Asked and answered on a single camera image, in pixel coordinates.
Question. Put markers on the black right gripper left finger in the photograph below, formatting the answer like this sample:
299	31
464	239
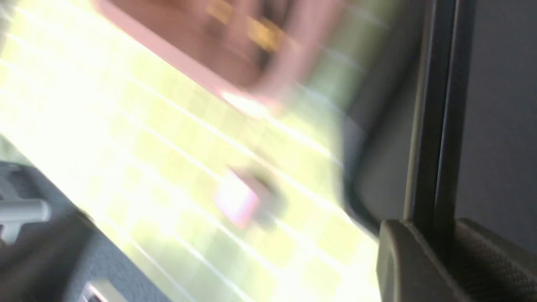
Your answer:
408	270

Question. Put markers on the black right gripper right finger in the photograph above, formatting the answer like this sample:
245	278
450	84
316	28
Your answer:
490	268

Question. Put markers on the grey robot base part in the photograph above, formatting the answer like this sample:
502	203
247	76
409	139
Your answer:
52	252

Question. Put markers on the black plastic tray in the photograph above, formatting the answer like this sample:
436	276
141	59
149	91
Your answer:
497	176

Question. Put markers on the pink cube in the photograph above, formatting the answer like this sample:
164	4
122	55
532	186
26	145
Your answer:
249	197

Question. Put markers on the green checkered tablecloth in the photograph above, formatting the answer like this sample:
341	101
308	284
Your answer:
141	148

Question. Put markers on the pink plastic bin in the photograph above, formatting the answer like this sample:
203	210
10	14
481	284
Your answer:
249	53

